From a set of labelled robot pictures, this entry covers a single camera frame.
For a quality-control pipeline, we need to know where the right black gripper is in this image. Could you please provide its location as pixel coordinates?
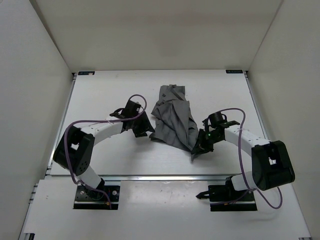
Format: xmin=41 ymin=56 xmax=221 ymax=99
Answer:
xmin=191 ymin=128 xmax=223 ymax=156

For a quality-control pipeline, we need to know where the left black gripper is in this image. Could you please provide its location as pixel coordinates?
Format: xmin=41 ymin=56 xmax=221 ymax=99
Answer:
xmin=131 ymin=110 xmax=155 ymax=138

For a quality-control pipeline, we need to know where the grey pleated skirt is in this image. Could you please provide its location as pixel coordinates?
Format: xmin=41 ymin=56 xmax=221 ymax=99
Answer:
xmin=149 ymin=84 xmax=199 ymax=162

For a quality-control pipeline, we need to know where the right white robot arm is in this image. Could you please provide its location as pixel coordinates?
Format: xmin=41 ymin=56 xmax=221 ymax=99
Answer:
xmin=191 ymin=120 xmax=296 ymax=200

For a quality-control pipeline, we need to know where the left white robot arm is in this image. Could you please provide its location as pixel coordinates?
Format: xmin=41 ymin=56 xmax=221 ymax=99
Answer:
xmin=53 ymin=112 xmax=155 ymax=199

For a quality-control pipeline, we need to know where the right table corner label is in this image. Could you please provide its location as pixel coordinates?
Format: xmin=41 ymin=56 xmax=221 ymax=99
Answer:
xmin=225 ymin=69 xmax=243 ymax=74

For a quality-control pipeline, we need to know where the table corner label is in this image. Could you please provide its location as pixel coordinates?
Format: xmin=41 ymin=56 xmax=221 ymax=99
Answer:
xmin=225 ymin=69 xmax=243 ymax=74
xmin=77 ymin=71 xmax=95 ymax=76

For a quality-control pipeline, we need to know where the left table corner label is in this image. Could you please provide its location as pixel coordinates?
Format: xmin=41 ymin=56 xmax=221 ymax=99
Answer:
xmin=77 ymin=71 xmax=95 ymax=76

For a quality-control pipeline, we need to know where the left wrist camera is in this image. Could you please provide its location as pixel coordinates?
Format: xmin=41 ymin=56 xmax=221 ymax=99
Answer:
xmin=121 ymin=100 xmax=142 ymax=119

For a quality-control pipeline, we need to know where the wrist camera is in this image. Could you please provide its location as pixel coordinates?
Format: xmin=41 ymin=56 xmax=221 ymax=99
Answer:
xmin=208 ymin=111 xmax=227 ymax=129
xmin=121 ymin=100 xmax=142 ymax=119

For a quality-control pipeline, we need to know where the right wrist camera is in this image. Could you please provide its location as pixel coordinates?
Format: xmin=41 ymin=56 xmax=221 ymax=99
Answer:
xmin=208 ymin=111 xmax=227 ymax=129

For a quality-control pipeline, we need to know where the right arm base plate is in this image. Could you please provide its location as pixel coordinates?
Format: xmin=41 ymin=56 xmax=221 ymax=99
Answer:
xmin=195 ymin=185 xmax=258 ymax=212

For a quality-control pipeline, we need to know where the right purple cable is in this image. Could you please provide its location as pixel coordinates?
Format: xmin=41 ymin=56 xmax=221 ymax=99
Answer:
xmin=203 ymin=107 xmax=285 ymax=210

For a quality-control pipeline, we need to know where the purple cable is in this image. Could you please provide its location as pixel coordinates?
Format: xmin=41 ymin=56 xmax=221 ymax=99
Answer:
xmin=203 ymin=107 xmax=285 ymax=210
xmin=63 ymin=94 xmax=147 ymax=210

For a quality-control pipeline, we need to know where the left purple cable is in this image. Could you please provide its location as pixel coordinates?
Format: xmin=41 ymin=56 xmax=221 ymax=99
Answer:
xmin=63 ymin=94 xmax=147 ymax=210

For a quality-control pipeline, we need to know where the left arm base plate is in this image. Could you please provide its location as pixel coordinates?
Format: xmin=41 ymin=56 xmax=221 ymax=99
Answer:
xmin=73 ymin=184 xmax=121 ymax=210

